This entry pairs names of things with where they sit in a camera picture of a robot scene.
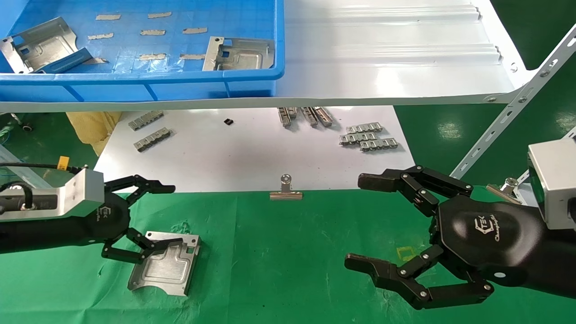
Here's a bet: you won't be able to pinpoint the white flat metal shelf board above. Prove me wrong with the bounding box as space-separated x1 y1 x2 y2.
92 106 417 194

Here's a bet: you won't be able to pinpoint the large green table cloth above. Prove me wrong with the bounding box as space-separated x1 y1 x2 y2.
0 189 576 324

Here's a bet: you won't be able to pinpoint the silver metal chain part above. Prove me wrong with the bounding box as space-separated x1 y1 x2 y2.
346 122 383 134
128 110 164 132
360 138 399 153
339 132 379 146
134 127 172 153

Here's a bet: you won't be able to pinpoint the large blue plastic bin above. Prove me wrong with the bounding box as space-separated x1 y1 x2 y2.
0 0 285 103

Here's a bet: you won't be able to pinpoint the thin black cable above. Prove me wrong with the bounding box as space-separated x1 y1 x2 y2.
0 162 87 174

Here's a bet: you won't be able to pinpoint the white perforated rack post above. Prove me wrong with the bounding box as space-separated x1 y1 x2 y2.
450 25 576 180

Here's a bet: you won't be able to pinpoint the pale yellow fabric bundle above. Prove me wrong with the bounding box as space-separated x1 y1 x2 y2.
66 112 123 144

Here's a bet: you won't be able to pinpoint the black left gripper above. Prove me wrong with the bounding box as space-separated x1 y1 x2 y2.
45 175 185 265

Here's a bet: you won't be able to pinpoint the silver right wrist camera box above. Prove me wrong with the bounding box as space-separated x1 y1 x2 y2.
527 139 576 230

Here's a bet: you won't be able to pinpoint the stamped silver metal plate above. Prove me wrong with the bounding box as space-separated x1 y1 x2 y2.
127 231 202 297
202 36 276 72
0 17 80 74

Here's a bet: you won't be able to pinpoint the silver binder clip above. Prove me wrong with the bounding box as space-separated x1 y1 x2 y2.
486 177 523 206
269 175 304 201

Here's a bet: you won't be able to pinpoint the dark blue plastic strip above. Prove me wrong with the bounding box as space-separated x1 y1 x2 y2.
35 47 94 74

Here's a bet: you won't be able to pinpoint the white ribbed metal shelf board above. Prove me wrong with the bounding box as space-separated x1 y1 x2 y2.
0 0 538 113

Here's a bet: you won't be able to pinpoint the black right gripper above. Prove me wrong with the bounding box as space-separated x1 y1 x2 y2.
344 165 576 311

